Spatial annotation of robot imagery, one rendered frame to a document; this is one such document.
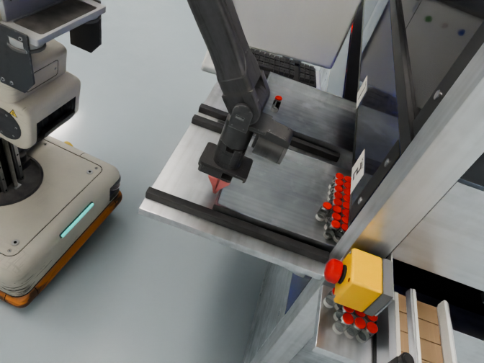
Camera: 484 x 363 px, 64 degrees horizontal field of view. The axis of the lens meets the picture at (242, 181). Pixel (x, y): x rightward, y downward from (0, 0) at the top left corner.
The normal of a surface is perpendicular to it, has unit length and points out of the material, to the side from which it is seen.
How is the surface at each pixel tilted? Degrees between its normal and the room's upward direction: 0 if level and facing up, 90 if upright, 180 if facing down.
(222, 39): 94
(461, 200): 90
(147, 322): 0
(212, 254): 0
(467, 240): 90
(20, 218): 0
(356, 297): 90
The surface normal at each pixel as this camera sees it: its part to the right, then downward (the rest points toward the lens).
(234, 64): -0.31, 0.58
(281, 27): -0.11, 0.70
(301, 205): 0.24, -0.67
